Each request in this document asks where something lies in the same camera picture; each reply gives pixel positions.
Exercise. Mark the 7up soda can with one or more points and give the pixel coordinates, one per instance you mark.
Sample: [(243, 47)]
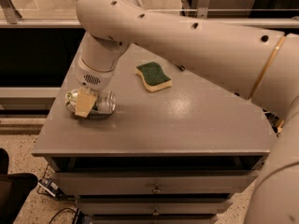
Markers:
[(104, 105)]

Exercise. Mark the metal window railing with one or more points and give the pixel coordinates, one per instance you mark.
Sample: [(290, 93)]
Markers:
[(279, 14)]

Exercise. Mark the middle grey drawer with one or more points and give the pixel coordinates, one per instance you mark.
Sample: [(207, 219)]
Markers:
[(153, 206)]

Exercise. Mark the grey drawer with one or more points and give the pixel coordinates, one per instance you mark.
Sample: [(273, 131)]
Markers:
[(142, 183), (153, 206)]

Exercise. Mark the yellow wooden frame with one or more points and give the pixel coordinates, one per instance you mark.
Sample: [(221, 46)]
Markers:
[(279, 125)]

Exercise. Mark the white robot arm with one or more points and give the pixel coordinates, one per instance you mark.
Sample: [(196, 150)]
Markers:
[(257, 64)]

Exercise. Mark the top grey drawer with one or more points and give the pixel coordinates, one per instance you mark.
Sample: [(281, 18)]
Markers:
[(142, 183)]

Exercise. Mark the grey drawer cabinet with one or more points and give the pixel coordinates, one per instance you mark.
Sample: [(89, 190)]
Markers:
[(193, 126)]

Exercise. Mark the black chair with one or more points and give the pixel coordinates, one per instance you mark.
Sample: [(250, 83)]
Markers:
[(14, 190)]

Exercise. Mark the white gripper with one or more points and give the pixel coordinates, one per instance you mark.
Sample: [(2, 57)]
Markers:
[(92, 77)]

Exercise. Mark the power strip on floor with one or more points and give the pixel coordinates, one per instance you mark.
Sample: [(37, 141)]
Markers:
[(49, 186)]

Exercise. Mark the green and yellow sponge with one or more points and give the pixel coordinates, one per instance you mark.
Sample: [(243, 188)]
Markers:
[(153, 77)]

